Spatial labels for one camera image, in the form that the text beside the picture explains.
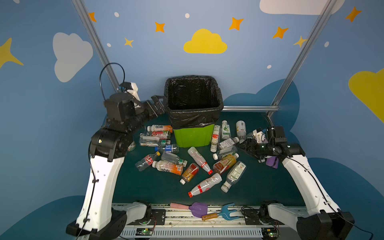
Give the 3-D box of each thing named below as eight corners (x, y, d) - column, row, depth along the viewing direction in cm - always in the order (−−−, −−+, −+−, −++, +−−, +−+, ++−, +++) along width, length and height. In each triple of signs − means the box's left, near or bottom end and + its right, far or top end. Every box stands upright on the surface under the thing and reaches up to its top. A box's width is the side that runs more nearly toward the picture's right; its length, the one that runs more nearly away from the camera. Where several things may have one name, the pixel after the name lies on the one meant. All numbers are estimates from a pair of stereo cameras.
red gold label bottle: (178, 181, 86) (178, 179, 83) (193, 164, 93) (193, 161, 91) (185, 187, 84) (185, 185, 81) (200, 169, 91) (200, 166, 88)
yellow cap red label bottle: (135, 166, 91) (133, 164, 89) (156, 150, 99) (155, 148, 96) (140, 173, 89) (138, 171, 86) (161, 156, 96) (161, 153, 93)
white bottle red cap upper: (208, 175, 88) (209, 173, 86) (187, 151, 99) (187, 149, 96) (213, 171, 90) (214, 169, 87) (192, 148, 100) (192, 145, 98)
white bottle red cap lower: (189, 198, 80) (189, 197, 77) (186, 192, 82) (186, 190, 80) (222, 180, 87) (223, 177, 84) (218, 174, 89) (219, 172, 86)
